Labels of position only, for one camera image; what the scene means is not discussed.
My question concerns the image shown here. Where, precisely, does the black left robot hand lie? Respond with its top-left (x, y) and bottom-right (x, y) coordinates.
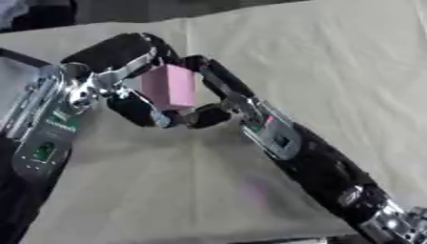
top-left (58, 31), bottom-right (189, 130)

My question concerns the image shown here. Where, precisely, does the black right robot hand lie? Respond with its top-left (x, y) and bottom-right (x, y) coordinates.
top-left (181, 54), bottom-right (393, 224)

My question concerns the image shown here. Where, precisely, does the pink rectangular block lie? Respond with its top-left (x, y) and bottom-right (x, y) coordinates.
top-left (138, 63), bottom-right (199, 112)

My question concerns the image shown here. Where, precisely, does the black bar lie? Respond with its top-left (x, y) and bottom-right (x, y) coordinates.
top-left (0, 47), bottom-right (53, 69)

